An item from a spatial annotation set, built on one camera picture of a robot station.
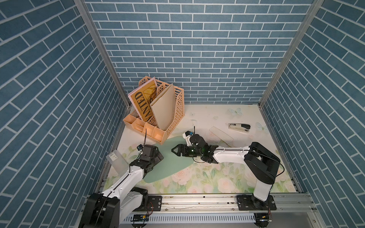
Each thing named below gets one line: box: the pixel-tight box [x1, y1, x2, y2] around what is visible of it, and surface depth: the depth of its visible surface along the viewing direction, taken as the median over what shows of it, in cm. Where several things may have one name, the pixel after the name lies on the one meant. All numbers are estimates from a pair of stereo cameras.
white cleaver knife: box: [209, 125, 234, 148], surface depth 104 cm
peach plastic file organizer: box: [123, 76, 185, 145], surface depth 97 cm
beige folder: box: [149, 83, 177, 131], surface depth 96 cm
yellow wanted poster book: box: [127, 76, 158, 122], surface depth 96 cm
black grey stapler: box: [228, 123, 251, 133], surface depth 104 cm
